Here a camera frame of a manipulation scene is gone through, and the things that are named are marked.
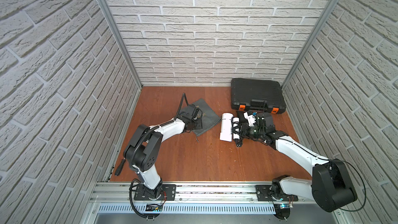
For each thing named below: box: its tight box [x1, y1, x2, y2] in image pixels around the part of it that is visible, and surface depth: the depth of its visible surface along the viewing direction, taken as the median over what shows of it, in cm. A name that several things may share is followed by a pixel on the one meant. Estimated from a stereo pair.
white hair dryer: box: [219, 112, 241, 148], surface depth 85 cm
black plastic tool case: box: [230, 77, 287, 114], surface depth 112 cm
